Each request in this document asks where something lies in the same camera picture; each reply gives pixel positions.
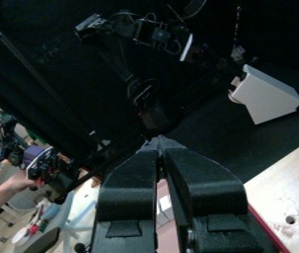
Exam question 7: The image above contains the slanted metal frame pole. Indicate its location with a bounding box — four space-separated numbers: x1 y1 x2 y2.
0 18 103 147

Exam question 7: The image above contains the blue bottle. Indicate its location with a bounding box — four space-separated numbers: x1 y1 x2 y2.
42 203 62 221

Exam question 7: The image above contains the white round cup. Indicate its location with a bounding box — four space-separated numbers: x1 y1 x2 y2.
11 226 34 247

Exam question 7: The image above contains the person's hand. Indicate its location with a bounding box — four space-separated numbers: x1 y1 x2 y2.
6 167 42 195

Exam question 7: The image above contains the white toy knife block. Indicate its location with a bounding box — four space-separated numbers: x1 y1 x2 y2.
228 63 299 126

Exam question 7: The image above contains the left wrist camera mount plate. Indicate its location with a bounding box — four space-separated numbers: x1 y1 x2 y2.
178 32 196 63

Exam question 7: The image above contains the wooden box with red drawer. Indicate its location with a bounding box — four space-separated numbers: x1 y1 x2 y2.
244 134 299 253

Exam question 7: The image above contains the purple and white handheld device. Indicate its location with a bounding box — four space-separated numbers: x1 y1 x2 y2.
23 144 71 193

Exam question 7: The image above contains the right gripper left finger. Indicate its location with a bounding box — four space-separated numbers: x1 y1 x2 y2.
90 136 162 253

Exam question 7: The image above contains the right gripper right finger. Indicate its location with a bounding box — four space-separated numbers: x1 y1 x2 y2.
158 135 265 253

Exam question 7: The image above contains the pink plastic tray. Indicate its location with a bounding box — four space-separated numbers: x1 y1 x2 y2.
154 179 181 253

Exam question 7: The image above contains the beige knife handle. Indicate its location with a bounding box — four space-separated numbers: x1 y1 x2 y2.
230 75 245 88

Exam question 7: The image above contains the small white clip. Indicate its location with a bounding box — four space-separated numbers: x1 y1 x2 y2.
230 44 249 63

